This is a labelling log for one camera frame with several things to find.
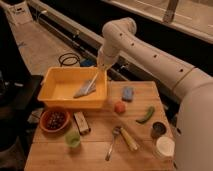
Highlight black side furniture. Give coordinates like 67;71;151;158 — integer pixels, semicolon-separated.
0;6;43;171

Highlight brown rectangular block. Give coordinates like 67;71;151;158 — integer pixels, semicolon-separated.
74;112;91;135

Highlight orange bowl with beans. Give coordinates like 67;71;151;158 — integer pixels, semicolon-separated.
39;109;70;133

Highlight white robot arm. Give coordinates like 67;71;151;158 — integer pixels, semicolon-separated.
98;17;213;171

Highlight white lidded cup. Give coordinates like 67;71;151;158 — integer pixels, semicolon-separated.
155;136;175;159

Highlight blue object on floor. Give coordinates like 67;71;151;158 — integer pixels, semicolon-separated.
80;59;95;67

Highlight yellow plastic tray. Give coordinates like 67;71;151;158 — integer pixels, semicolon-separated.
37;67;107;109

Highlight dark metal can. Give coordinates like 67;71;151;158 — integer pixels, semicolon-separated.
151;122;167;139

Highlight green pea pod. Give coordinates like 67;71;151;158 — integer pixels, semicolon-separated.
136;106;155;124

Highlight small green cup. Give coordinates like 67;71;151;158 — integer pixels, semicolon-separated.
65;131;80;148

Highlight orange red ball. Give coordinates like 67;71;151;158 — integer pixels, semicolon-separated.
114;101;126;114

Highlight white box with label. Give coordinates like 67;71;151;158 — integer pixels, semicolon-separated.
7;1;33;26

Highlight black coiled cable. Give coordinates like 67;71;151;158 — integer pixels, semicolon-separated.
58;52;82;68

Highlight blue sponge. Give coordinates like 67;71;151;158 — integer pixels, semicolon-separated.
122;86;134;102

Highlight light blue cloth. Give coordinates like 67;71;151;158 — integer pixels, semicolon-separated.
73;80;96;98

